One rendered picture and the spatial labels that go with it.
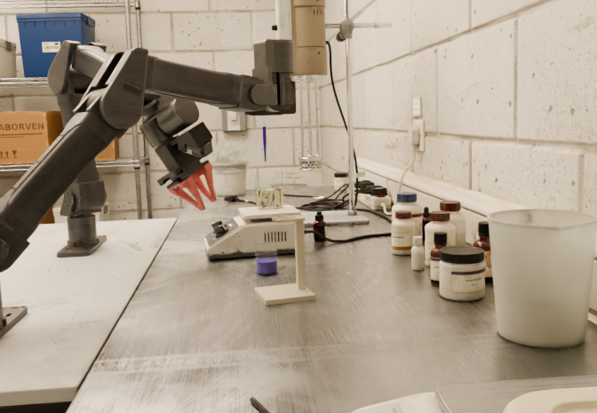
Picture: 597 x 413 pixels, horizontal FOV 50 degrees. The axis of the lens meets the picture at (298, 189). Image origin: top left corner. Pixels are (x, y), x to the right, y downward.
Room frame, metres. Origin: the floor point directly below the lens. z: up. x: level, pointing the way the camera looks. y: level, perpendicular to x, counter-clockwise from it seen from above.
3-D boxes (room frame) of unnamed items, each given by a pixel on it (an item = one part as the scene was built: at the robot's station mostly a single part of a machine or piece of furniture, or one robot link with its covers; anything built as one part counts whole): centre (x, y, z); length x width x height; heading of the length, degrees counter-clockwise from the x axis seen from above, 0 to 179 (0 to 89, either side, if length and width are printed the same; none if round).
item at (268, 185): (1.35, 0.06, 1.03); 0.07 x 0.06 x 0.08; 11
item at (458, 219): (1.22, -0.29, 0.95); 0.06 x 0.06 x 0.11
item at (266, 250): (1.14, 0.06, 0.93); 0.04 x 0.04 x 0.06
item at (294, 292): (0.98, 0.03, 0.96); 0.08 x 0.08 x 0.13; 16
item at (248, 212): (1.34, 0.07, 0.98); 0.12 x 0.12 x 0.01; 12
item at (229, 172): (2.39, 0.26, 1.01); 0.14 x 0.14 x 0.21
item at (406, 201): (1.33, -0.23, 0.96); 0.06 x 0.06 x 0.11
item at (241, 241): (1.34, 0.09, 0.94); 0.22 x 0.13 x 0.08; 102
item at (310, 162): (1.72, -0.04, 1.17); 0.07 x 0.07 x 0.25
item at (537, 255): (0.79, -0.30, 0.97); 0.18 x 0.13 x 0.15; 173
